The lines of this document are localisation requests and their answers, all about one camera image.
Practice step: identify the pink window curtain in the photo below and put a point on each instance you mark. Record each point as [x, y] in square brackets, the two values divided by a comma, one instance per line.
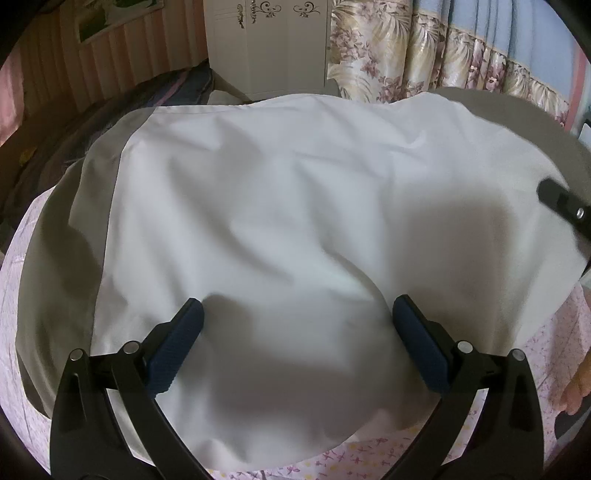
[9, 101]

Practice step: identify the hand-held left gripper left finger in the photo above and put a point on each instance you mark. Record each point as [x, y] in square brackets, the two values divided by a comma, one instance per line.
[178, 346]

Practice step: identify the striped blanket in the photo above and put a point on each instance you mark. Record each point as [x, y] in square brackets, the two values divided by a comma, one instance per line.
[184, 85]

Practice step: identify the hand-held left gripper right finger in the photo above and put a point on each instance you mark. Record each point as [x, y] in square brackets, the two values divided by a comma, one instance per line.
[420, 346]

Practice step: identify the pink floral bed sheet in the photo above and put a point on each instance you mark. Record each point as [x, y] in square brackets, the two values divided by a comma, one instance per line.
[545, 355]

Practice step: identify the blue floral curtain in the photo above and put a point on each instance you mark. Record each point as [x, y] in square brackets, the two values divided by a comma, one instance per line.
[392, 60]

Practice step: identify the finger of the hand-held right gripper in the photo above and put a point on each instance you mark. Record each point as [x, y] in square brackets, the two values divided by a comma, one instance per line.
[561, 198]

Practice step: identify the small yellow object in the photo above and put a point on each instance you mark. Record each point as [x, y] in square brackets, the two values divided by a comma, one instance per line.
[27, 156]

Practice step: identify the person's right hand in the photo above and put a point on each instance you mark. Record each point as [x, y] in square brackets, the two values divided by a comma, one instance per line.
[578, 387]

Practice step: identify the white wardrobe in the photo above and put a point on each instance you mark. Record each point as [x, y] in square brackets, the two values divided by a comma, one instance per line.
[268, 46]

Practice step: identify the olive and white jacket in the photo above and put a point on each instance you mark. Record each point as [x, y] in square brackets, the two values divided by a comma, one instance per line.
[277, 207]

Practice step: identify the landscape wall picture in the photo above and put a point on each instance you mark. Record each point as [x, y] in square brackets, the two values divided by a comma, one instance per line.
[115, 18]

